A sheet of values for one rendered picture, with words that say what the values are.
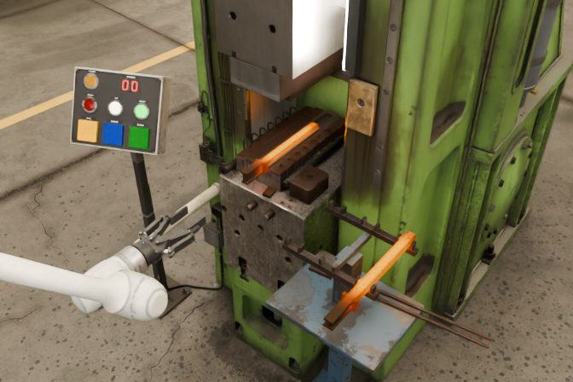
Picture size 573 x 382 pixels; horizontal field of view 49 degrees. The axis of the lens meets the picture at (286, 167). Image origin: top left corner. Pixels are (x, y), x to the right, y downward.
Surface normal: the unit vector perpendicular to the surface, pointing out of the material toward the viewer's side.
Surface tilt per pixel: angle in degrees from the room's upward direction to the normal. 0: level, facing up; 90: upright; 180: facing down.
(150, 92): 60
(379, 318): 0
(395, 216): 90
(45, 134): 0
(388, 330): 0
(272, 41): 90
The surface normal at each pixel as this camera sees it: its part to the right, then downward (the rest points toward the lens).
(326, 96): -0.61, 0.47
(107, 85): -0.19, 0.11
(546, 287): 0.00, -0.79
